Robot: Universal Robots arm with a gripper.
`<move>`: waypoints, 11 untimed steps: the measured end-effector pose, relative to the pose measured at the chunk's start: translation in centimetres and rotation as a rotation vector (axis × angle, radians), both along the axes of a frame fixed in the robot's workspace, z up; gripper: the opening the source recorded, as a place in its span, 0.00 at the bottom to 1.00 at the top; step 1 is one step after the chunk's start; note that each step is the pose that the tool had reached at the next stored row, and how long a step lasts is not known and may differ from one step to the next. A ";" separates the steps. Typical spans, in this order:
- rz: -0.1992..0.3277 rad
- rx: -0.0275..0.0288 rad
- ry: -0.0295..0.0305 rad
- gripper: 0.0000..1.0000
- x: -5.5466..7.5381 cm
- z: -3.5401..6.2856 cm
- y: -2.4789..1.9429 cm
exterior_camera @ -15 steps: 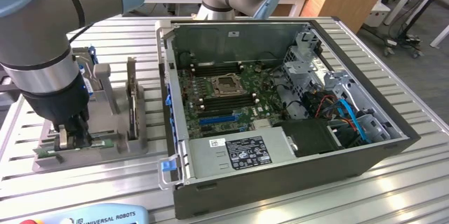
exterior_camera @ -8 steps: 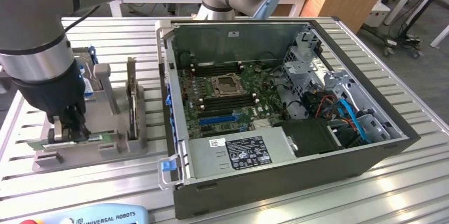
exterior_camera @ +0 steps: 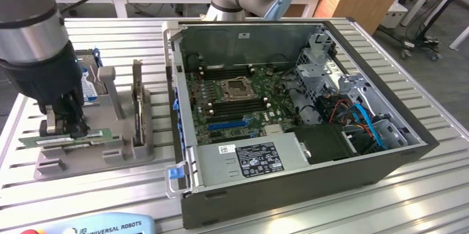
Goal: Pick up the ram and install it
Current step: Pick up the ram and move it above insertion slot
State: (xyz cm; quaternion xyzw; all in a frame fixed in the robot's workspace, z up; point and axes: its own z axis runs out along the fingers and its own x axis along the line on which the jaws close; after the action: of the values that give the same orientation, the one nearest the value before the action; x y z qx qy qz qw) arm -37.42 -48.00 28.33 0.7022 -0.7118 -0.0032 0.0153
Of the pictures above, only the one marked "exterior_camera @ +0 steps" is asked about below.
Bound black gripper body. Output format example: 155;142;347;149
0;42;85;114

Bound green RAM stick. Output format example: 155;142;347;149
18;127;123;149
61;141;97;153

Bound black RAM slot bank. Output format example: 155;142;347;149
207;98;272;116
203;64;255;80

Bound hard disk with blue label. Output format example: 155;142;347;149
75;47;103;106

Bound grey parts rack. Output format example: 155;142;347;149
32;65;157;181

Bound blue case latch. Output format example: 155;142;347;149
165;165;184;180

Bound Universal Robots teach pendant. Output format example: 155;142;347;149
32;211;156;234

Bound blue expansion slot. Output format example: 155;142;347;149
207;119;247;132

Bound CPU socket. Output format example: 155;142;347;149
217;75;259;103

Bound grey power supply unit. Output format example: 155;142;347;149
196;132;313;187

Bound small heatsink with silver fins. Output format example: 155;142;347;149
264;124;287;135

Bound green motherboard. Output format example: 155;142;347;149
185;65;305;146

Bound black open PC case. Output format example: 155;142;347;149
160;16;441;231

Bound metal disk bay cage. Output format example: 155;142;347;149
295;32;349;125

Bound graphics card with metal bracket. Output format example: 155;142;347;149
129;59;147;147

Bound blue SATA wire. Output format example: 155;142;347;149
352;103;387;150

